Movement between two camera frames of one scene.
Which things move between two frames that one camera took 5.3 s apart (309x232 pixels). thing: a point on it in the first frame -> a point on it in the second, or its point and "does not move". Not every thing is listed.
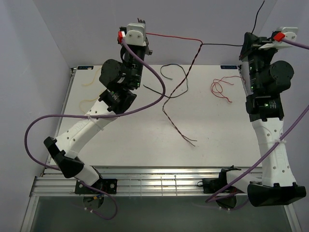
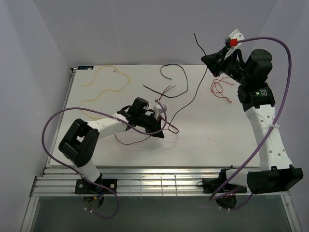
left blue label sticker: x=85 y=67 does not move
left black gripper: x=143 y=49 -> x=155 y=126
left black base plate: x=109 y=185 does not move
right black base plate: x=212 y=185 does not move
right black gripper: x=250 y=40 -> x=214 y=62
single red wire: x=211 y=87 does not move
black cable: x=187 y=79 does not move
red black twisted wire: x=189 y=140 -> x=167 y=89
